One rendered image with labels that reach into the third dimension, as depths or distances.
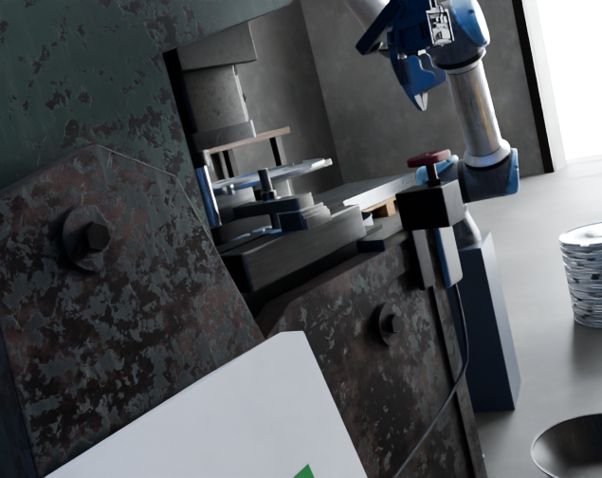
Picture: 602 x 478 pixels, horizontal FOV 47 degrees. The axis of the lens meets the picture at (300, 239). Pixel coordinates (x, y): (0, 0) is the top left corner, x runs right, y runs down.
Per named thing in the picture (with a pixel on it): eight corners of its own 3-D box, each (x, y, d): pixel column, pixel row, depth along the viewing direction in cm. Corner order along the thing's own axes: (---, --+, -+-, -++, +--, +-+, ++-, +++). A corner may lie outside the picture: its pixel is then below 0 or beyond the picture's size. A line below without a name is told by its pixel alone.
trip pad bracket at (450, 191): (431, 282, 131) (410, 180, 128) (479, 280, 124) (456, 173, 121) (415, 292, 127) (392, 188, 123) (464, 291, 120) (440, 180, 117)
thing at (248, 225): (209, 229, 139) (204, 214, 138) (281, 220, 125) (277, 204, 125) (144, 253, 127) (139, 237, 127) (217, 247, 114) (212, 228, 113)
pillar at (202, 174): (215, 225, 118) (193, 143, 115) (224, 223, 116) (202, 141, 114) (206, 228, 116) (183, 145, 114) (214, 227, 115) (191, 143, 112)
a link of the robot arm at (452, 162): (427, 208, 195) (416, 161, 193) (475, 199, 190) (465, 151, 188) (419, 217, 184) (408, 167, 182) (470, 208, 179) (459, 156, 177)
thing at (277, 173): (148, 207, 134) (147, 203, 134) (250, 174, 155) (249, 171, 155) (253, 189, 115) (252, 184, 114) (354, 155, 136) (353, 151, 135)
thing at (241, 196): (203, 217, 135) (197, 194, 134) (257, 210, 125) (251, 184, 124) (168, 229, 128) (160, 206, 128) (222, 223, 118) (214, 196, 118)
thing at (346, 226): (203, 251, 154) (196, 225, 153) (368, 235, 123) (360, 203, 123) (87, 298, 132) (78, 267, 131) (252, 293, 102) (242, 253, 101)
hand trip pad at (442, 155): (431, 193, 126) (423, 152, 125) (462, 190, 122) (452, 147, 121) (411, 203, 121) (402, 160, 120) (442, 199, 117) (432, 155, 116)
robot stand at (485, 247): (459, 385, 208) (427, 241, 201) (521, 381, 201) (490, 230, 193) (447, 413, 192) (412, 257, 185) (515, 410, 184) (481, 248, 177)
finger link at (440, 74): (446, 104, 115) (435, 48, 114) (416, 112, 119) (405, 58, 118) (455, 101, 118) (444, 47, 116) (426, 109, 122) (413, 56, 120)
